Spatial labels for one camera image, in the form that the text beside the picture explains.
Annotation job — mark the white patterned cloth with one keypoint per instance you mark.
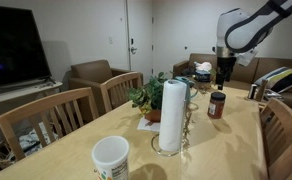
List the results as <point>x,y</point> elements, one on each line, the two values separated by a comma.
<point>29,140</point>

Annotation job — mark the white paper under pot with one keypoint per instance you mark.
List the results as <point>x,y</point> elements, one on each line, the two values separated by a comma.
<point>144,125</point>

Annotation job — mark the metal cylinder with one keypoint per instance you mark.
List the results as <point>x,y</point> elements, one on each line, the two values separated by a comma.
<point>252,91</point>

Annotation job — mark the black jar lid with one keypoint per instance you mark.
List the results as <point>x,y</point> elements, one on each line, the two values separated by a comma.
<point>218,96</point>

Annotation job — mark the white door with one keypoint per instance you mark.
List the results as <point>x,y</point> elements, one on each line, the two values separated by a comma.
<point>141,33</point>

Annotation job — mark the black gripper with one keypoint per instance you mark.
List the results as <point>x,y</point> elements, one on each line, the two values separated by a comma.
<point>225,68</point>

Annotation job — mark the green plant in terracotta pot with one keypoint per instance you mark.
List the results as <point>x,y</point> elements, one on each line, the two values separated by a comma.
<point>151,95</point>

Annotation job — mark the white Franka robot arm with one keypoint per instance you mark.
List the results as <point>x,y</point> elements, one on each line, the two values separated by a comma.
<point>242,30</point>

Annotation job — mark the glass jar with red sauce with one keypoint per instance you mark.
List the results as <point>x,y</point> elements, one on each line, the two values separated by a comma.
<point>216,110</point>

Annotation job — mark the white television stand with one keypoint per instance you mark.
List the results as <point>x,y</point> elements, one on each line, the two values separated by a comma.
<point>19,93</point>

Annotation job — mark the white labelled plastic cup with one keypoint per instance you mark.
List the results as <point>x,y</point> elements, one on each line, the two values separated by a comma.
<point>111,156</point>

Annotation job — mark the dark labelled tub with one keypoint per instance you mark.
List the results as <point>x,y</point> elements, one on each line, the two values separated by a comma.
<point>202,76</point>

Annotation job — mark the striped cushion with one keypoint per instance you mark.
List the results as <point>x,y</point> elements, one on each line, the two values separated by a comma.
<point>282,78</point>

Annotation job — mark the light wooden dining chair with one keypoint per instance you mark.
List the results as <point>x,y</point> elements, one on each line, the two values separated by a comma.
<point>36,103</point>
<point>119,80</point>
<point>261,90</point>
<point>286,133</point>

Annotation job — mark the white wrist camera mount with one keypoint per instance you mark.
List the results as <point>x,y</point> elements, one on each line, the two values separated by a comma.
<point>246,57</point>

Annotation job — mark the white light switch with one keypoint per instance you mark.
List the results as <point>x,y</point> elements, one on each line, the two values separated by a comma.
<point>110,40</point>

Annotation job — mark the black flat screen television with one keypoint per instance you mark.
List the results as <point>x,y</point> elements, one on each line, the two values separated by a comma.
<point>12,46</point>

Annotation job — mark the brown armchair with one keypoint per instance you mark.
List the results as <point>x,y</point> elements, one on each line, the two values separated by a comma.
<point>92,71</point>

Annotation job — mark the brown sofa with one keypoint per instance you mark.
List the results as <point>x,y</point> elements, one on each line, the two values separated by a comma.
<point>246,75</point>

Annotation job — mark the teal plastic watering can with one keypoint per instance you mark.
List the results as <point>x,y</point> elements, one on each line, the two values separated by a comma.
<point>187,86</point>

